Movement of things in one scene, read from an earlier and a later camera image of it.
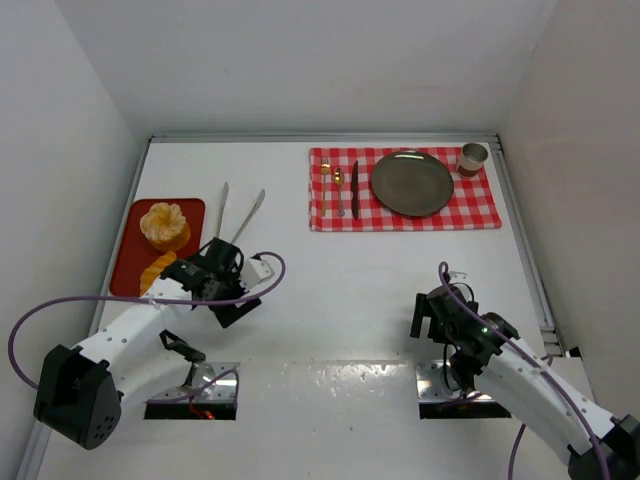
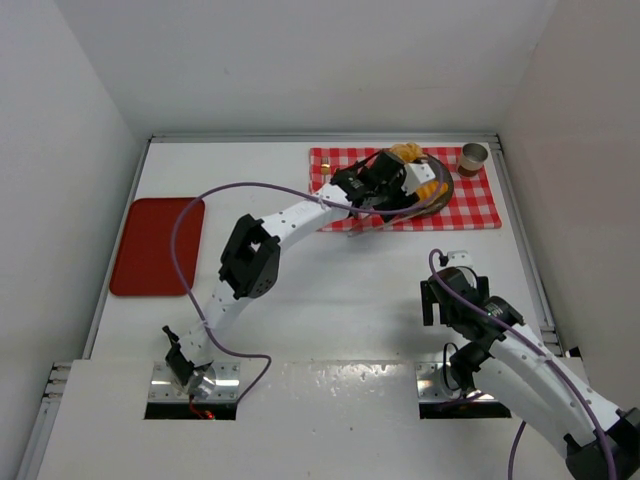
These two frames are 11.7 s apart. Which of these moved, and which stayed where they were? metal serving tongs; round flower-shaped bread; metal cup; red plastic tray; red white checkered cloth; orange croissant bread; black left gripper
Moved: orange croissant bread; round flower-shaped bread; black left gripper; metal serving tongs
Stayed: red white checkered cloth; red plastic tray; metal cup
